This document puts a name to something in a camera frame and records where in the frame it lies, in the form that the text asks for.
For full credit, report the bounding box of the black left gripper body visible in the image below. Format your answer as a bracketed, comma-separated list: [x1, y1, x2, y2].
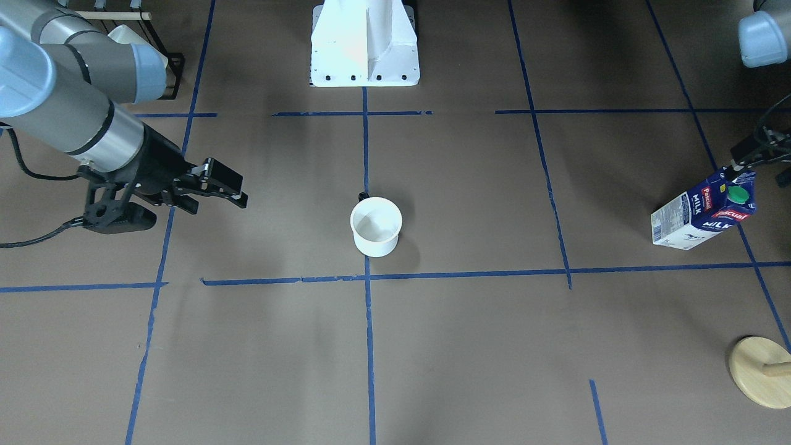
[729, 127, 790, 170]

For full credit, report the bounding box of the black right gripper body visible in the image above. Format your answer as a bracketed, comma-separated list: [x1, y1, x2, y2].
[128, 124, 200, 208]

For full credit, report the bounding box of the blue Pascual milk carton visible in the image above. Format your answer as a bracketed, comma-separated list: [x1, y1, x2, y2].
[651, 166, 757, 250]

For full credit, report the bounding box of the white smiley face mug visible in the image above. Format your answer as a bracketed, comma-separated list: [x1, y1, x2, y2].
[349, 192, 403, 257]

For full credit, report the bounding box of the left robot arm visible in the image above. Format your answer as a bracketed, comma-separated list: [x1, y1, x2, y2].
[731, 1, 790, 172]

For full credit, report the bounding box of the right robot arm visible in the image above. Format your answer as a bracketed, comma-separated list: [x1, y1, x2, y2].
[2, 1, 248, 214]

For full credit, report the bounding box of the white ribbed mug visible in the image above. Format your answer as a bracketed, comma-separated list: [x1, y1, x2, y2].
[108, 25, 169, 69]

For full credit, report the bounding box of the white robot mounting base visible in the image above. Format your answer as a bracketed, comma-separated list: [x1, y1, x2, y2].
[309, 1, 421, 88]

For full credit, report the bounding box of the wooden mug tree stand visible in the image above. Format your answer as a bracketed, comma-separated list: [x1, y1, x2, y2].
[728, 336, 790, 409]

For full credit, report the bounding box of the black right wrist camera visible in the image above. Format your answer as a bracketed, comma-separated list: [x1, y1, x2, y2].
[77, 164, 156, 235]

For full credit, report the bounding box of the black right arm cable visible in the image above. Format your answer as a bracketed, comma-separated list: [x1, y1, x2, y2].
[0, 127, 93, 249]

